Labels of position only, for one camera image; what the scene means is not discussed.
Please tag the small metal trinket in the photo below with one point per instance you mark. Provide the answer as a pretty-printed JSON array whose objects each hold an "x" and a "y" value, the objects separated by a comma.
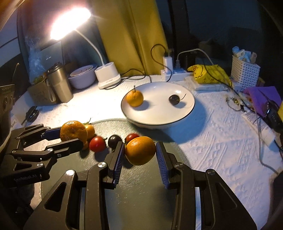
[{"x": 233, "y": 101}]

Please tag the smooth oval orange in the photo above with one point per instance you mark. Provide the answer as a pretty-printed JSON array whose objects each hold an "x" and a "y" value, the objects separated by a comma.
[{"x": 140, "y": 150}]

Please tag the yellow curtain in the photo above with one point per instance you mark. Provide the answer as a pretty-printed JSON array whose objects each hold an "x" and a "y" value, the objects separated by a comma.
[{"x": 132, "y": 33}]

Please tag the pink-rimmed dish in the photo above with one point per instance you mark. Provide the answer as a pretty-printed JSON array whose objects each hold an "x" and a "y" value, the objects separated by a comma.
[{"x": 82, "y": 70}]

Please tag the stainless steel tumbler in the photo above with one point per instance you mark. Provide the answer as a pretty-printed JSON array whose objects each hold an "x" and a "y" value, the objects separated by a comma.
[{"x": 59, "y": 86}]

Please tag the white charger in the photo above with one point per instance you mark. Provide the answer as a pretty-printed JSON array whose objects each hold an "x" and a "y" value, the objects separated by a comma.
[{"x": 167, "y": 62}]

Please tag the purple pouch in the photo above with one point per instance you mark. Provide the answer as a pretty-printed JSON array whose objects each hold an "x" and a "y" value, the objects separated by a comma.
[{"x": 263, "y": 97}]

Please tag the white power strip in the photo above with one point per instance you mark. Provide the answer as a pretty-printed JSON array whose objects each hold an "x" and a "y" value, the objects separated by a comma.
[{"x": 176, "y": 74}]

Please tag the white embossed tablecloth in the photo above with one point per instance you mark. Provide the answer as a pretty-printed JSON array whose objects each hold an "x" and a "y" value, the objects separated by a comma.
[{"x": 221, "y": 154}]

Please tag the red cherry tomato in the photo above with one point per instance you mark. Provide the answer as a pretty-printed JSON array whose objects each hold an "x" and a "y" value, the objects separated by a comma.
[
  {"x": 130, "y": 137},
  {"x": 97, "y": 143}
]

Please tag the black device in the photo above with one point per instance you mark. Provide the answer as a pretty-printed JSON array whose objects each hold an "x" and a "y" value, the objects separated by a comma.
[{"x": 273, "y": 117}]

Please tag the clear plastic bag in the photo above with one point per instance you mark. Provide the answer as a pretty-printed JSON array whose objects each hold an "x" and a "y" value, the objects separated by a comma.
[{"x": 35, "y": 59}]

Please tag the round orange with stem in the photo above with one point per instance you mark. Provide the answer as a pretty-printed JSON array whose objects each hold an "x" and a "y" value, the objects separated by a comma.
[{"x": 134, "y": 98}]

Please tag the bundle of small packets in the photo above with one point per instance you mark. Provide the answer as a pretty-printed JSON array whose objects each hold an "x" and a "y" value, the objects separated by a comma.
[{"x": 242, "y": 54}]

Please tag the small orange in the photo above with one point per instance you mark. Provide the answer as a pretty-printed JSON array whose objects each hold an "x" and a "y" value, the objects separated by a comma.
[{"x": 90, "y": 132}]

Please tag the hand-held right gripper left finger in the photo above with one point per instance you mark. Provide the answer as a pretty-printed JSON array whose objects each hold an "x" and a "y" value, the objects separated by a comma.
[{"x": 118, "y": 163}]

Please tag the white tube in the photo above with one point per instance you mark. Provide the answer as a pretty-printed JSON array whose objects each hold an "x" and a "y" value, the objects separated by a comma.
[{"x": 260, "y": 130}]

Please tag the dark grape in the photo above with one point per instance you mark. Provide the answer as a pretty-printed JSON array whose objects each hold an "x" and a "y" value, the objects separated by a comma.
[{"x": 113, "y": 141}]

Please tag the large wrinkled orange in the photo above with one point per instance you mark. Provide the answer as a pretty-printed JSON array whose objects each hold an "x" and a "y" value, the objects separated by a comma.
[{"x": 73, "y": 130}]

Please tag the black power adapter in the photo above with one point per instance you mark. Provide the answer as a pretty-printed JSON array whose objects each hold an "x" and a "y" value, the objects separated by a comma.
[{"x": 188, "y": 60}]

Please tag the small black round object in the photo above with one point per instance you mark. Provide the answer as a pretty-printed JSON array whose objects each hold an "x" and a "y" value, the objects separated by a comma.
[{"x": 33, "y": 114}]

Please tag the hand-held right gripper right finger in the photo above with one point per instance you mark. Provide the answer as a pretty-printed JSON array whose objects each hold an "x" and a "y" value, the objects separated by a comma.
[{"x": 162, "y": 165}]

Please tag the round grey tray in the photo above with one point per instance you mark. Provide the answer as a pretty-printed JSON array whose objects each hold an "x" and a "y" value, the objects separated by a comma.
[{"x": 137, "y": 199}]

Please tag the white plate with dark rim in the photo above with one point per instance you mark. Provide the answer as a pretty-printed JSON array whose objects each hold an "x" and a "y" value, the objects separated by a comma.
[{"x": 159, "y": 110}]

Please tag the lavender bowl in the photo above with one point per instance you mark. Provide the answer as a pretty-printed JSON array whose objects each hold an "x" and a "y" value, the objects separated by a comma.
[{"x": 81, "y": 81}]

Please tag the dark flat box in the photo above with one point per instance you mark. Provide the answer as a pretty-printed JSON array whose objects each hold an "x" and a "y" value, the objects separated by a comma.
[{"x": 53, "y": 55}]

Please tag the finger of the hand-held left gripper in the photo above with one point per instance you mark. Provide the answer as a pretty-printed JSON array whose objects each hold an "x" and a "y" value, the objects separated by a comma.
[
  {"x": 53, "y": 133},
  {"x": 68, "y": 144}
]

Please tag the white desk lamp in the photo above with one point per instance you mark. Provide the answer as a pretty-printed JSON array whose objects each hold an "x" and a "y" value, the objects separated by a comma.
[{"x": 108, "y": 75}]

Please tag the white plastic basket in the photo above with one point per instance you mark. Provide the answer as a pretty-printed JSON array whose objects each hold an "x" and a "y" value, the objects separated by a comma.
[{"x": 245, "y": 73}]

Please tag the yellow snack bag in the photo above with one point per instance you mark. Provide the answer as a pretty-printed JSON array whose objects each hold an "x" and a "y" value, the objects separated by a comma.
[{"x": 210, "y": 74}]

